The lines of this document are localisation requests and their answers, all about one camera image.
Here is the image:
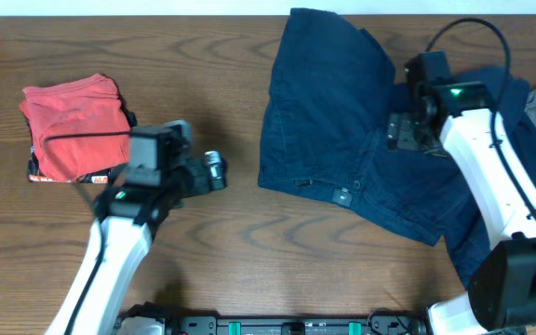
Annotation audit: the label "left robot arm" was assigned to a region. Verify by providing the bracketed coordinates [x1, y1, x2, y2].
[46, 151, 226, 334]

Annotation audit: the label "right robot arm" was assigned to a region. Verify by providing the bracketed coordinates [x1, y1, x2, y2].
[387, 51, 536, 334]

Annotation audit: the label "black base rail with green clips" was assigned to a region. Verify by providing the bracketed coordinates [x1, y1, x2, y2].
[111, 302, 430, 335]

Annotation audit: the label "black folded printed shirt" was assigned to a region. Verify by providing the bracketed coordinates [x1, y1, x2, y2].
[27, 108, 138, 184]

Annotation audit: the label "dark navy denim shorts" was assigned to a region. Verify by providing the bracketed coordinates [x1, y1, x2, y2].
[258, 8, 473, 247]

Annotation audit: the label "red folded t-shirt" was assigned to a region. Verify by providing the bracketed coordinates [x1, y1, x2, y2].
[20, 74, 130, 182]

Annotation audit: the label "dark navy garment pile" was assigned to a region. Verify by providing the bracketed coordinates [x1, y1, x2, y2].
[444, 77, 536, 288]

